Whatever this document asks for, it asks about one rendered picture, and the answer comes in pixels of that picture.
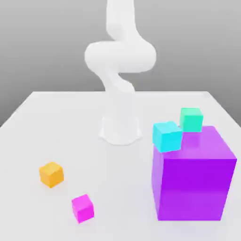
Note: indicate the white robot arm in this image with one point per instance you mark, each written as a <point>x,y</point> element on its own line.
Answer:
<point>120,56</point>

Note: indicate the small cyan cube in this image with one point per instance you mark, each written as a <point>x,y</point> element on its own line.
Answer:
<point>167,138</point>

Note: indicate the small green cube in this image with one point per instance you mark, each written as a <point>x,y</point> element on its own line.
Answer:
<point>191,120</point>

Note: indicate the small orange cube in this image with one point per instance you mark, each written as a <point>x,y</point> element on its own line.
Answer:
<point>51,175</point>

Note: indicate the small magenta cube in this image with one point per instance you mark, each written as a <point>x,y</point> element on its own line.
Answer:
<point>82,208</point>

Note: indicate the large purple box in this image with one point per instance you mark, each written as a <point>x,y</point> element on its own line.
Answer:
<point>195,184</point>

